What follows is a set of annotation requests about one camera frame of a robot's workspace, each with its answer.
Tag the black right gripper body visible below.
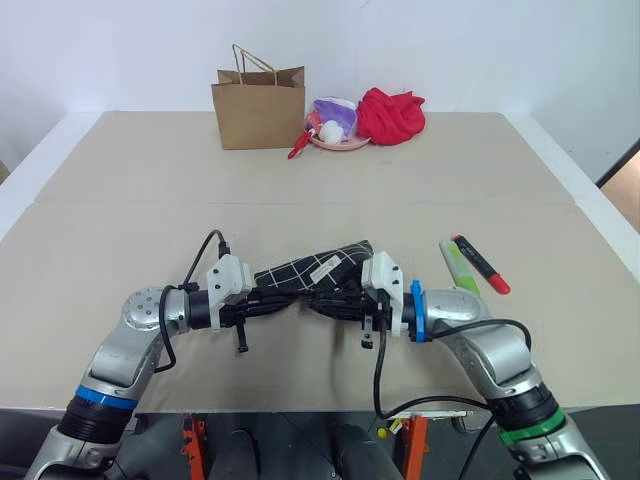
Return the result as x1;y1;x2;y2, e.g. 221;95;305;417
344;290;382;327

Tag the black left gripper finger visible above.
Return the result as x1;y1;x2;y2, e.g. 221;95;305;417
248;300;297;322
258;289;305;307

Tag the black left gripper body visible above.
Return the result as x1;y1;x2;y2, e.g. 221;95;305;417
219;289;266;330

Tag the black white grid pouch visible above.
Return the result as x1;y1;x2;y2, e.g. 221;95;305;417
253;239;374;302

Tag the green highlighter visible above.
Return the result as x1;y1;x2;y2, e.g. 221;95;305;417
438;240;482;297

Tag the red black marker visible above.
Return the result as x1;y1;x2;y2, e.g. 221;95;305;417
452;233;512;296

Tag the orange metal stand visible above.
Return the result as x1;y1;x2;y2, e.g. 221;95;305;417
395;413;430;480
180;413;209;480

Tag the dark rounded shape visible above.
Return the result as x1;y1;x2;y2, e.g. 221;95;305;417
333;422;394;480
223;424;284;480

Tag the red plastic clip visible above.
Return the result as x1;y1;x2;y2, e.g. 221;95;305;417
287;129;315;161

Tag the pink plate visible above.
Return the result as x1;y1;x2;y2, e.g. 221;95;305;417
309;133;373;152

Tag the white crumpled ball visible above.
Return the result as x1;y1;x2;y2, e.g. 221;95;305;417
319;119;347;144

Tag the brown paper bag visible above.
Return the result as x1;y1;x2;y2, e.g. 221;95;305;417
210;43;307;151

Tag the purple white plastic bag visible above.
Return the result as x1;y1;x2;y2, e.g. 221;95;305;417
305;96;361;142

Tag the red crumpled cloth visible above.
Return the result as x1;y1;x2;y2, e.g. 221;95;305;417
356;87;428;147

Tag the black edged brown board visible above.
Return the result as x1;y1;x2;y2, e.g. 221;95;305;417
594;136;640;244

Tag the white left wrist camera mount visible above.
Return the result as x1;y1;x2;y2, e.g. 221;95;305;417
206;254;254;332

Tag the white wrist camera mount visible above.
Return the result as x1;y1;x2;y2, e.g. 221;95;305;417
206;254;254;332
360;251;405;336

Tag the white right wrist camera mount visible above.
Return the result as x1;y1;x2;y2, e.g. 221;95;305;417
360;251;405;336

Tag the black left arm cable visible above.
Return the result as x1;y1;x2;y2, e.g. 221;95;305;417
153;229;232;374

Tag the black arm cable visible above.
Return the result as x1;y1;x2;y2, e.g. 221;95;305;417
153;229;232;374
373;317;532;480

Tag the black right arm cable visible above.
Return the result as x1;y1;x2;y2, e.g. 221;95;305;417
373;317;532;480

